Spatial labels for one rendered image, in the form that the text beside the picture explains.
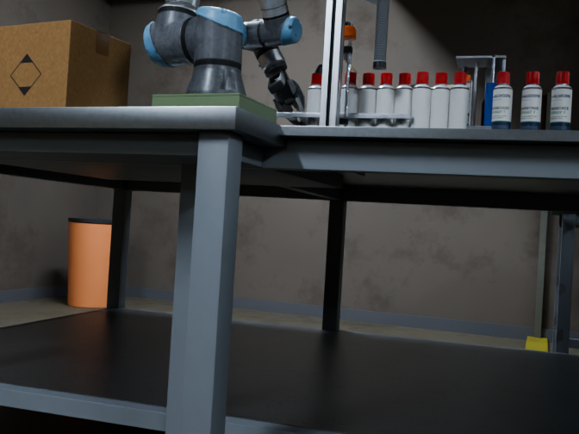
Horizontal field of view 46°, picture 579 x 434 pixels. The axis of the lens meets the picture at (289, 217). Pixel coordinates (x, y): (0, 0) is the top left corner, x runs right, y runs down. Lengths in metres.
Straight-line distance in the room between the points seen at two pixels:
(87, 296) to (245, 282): 1.14
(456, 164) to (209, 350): 0.57
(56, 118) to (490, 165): 0.82
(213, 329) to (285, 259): 3.77
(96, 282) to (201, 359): 3.58
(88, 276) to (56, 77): 3.02
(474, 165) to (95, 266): 3.70
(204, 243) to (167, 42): 0.70
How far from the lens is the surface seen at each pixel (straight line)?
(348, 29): 1.96
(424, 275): 4.70
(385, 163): 1.35
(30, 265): 5.19
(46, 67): 1.90
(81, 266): 4.78
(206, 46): 1.68
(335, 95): 1.85
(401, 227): 4.72
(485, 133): 1.30
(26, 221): 5.12
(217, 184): 1.19
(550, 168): 1.33
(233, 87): 1.65
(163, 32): 1.78
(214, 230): 1.19
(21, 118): 1.42
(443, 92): 1.96
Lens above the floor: 0.63
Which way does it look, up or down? 1 degrees up
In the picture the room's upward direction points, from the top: 3 degrees clockwise
